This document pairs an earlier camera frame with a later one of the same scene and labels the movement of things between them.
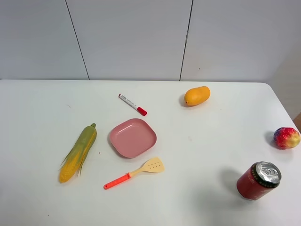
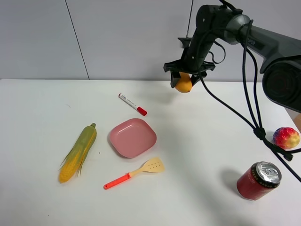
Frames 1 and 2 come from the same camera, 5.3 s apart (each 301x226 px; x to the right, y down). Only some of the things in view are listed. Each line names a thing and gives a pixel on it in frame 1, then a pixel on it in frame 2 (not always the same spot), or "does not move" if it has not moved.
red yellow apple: x=287 y=138 does not move
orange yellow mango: x=197 y=95 to x=184 y=84
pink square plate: x=132 y=138 does not move
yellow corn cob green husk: x=71 y=165 does not move
